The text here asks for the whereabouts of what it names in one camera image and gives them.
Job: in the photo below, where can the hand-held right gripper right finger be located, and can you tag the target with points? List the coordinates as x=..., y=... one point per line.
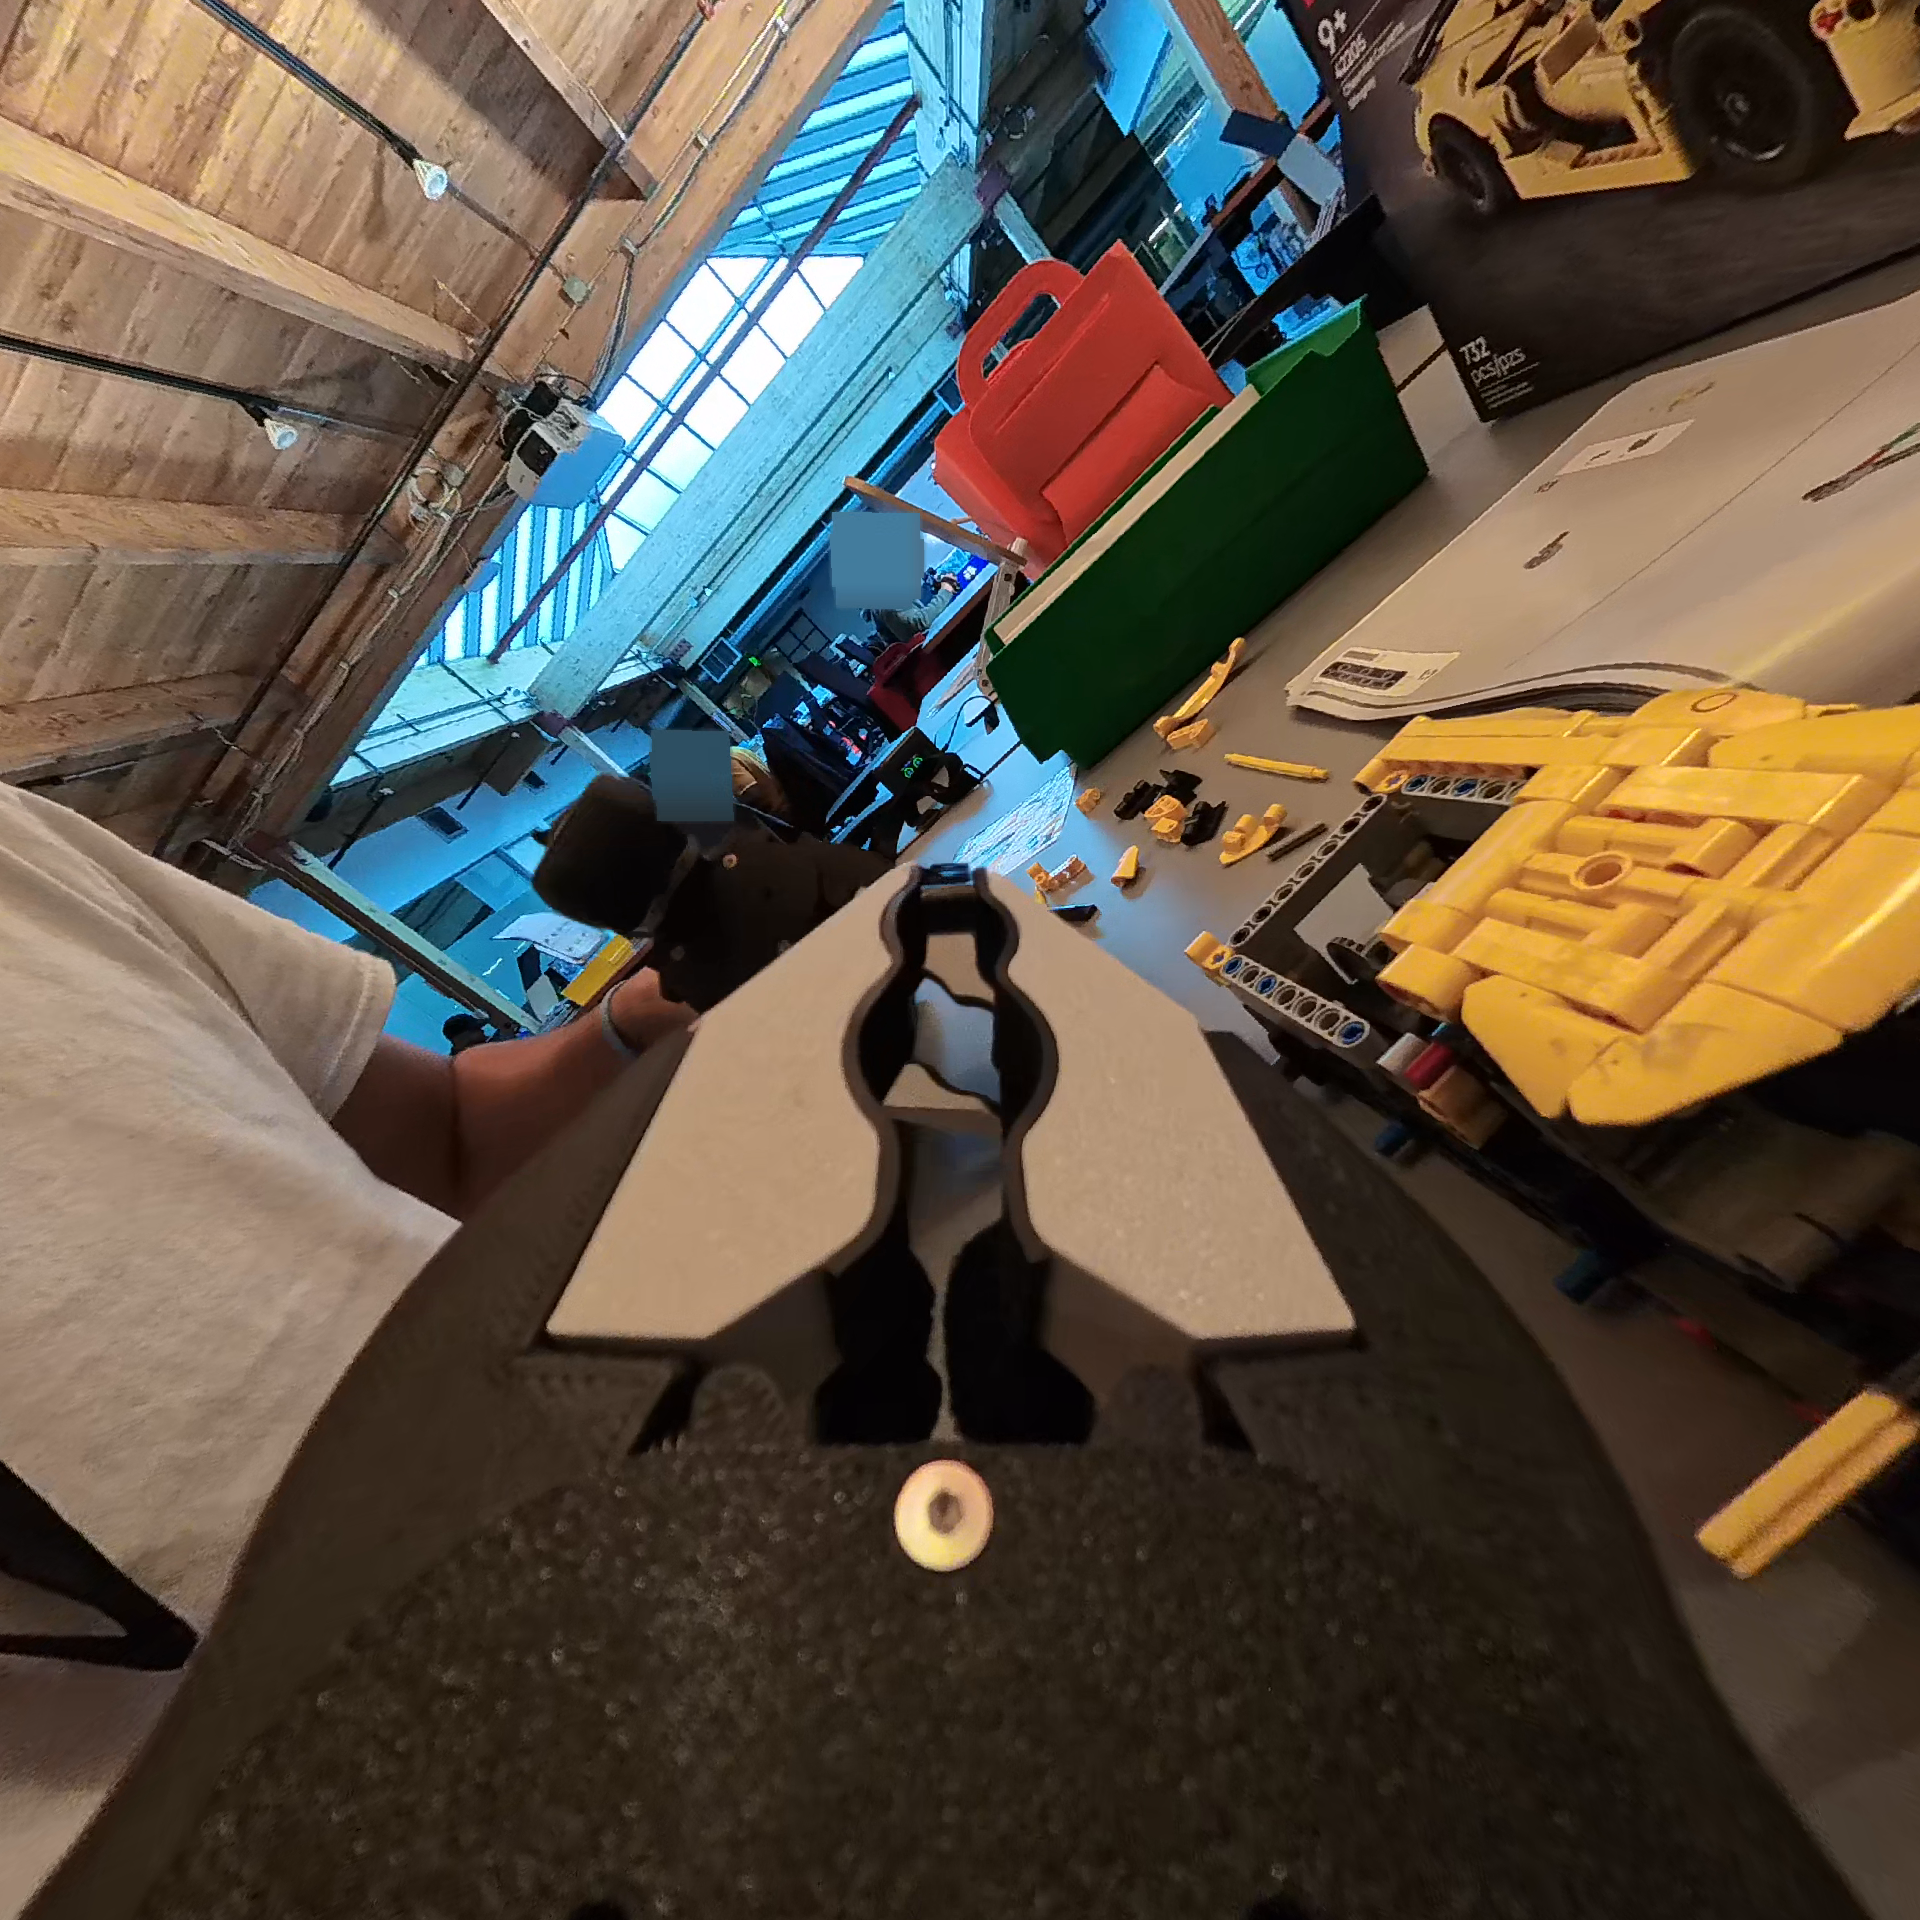
x=1171, y=1201

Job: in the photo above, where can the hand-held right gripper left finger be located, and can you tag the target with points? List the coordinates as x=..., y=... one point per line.
x=721, y=1201

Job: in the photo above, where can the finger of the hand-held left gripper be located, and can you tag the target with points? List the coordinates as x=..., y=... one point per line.
x=960, y=1058

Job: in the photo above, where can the pile of yellow black pieces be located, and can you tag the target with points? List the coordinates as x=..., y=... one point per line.
x=1154, y=795

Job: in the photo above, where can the yellow toy car model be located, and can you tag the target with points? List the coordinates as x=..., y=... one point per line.
x=1620, y=900

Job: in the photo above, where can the person's left forearm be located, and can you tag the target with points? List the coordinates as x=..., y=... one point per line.
x=480, y=1111

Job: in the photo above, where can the grey desk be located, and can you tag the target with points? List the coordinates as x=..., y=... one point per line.
x=1141, y=961

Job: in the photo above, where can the person's left hand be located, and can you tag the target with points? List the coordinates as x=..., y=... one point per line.
x=660, y=1012

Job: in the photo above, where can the black device with loops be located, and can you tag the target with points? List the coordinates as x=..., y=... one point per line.
x=918, y=768

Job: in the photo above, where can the colourful printed paper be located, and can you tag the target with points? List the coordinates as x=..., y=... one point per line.
x=1020, y=818

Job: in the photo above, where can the green plastic bin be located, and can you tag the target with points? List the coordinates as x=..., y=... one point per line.
x=1231, y=600

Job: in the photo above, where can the white papers stack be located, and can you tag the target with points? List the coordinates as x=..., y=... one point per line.
x=1119, y=523

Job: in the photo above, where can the person's white shirt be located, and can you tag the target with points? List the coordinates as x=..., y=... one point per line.
x=151, y=1125

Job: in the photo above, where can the orange bag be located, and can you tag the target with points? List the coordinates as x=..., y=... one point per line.
x=1094, y=404

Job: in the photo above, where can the ceiling spot lamp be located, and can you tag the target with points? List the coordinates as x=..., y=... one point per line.
x=281, y=432
x=432, y=183

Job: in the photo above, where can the grey instruction booklet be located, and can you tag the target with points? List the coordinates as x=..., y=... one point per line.
x=1651, y=524

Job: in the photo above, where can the toy car box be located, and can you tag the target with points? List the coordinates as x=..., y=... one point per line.
x=1725, y=224

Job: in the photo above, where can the white ceiling camera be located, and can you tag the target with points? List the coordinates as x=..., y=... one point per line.
x=541, y=435

